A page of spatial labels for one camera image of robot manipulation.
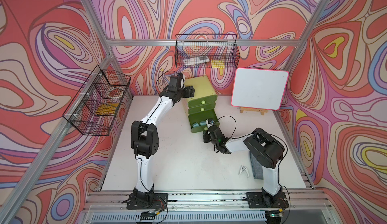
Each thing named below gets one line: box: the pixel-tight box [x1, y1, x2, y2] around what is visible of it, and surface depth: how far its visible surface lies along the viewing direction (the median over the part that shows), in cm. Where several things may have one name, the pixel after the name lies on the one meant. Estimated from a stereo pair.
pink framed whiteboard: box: [230, 67, 290, 111], surface depth 104 cm
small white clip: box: [238, 164, 250, 178], surface depth 84 cm
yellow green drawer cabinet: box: [183, 75, 220, 134], surface depth 99 cm
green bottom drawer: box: [187, 108, 220, 134], surface depth 103 cm
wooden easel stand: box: [239, 106, 269, 116], surface depth 107 cm
